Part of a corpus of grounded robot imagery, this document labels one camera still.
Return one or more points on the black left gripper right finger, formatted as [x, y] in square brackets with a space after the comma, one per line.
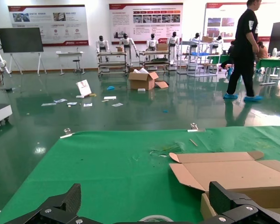
[228, 205]

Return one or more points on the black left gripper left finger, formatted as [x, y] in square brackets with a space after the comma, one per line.
[60, 210]

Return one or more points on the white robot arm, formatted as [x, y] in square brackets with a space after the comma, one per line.
[0, 60]

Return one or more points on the brown cardboard mailer box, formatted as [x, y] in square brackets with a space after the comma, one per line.
[224, 172]

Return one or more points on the small cardboard box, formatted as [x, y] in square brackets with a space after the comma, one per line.
[119, 49]
[162, 47]
[207, 39]

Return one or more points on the green table cloth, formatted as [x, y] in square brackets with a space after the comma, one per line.
[107, 175]

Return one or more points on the thin wooden stick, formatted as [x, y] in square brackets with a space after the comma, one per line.
[193, 142]

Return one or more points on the clear adhesive tape roll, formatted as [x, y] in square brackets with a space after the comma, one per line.
[154, 218]

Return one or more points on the silver binder clip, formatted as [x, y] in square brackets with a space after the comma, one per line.
[66, 134]

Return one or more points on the metal table clamp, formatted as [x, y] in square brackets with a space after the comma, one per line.
[196, 129]

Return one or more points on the crumpled clear plastic wrap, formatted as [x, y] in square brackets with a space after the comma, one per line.
[165, 149]

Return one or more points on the white cabinet on casters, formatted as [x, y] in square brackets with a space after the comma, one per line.
[0, 112]

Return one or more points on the black floor object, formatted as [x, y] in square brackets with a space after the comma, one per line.
[7, 89]

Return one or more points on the crumpled blue shoe cover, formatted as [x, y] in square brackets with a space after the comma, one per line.
[110, 88]

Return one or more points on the flat cardboard piece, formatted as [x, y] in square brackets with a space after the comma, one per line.
[161, 84]

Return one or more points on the grey metal shelf rack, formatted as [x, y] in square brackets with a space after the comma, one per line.
[196, 70]

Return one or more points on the green covered table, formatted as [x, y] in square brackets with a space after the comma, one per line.
[275, 63]
[213, 59]

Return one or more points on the black stool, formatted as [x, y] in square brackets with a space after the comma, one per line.
[77, 61]

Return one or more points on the open cardboard shipping carton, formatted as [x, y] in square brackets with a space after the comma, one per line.
[141, 82]

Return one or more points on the blue plastic bin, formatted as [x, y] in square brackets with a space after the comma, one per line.
[198, 54]

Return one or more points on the seated person black shirt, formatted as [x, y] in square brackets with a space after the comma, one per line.
[231, 50]

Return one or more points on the small white table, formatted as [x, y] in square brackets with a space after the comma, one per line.
[70, 54]

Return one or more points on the seated person brown shirt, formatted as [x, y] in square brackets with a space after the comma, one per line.
[262, 52]

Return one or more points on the white fan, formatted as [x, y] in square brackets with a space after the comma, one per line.
[274, 51]

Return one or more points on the white black humanoid robot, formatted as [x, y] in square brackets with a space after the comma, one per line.
[126, 42]
[195, 40]
[102, 45]
[218, 42]
[152, 43]
[173, 40]

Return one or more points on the metal workbench trolley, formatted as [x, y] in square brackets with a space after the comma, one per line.
[112, 54]
[154, 53]

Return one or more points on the standing person black shirt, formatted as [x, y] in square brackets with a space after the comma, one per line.
[245, 35]

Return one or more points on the black screen on stand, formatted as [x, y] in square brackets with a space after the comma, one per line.
[21, 39]

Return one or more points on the tall black panel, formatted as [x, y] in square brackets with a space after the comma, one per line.
[278, 37]

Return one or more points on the poster with landscape photos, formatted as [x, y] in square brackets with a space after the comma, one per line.
[219, 14]

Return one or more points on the poster with orange headers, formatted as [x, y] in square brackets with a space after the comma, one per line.
[144, 23]

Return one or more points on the wide white red wall poster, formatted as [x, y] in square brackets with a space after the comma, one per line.
[49, 23]

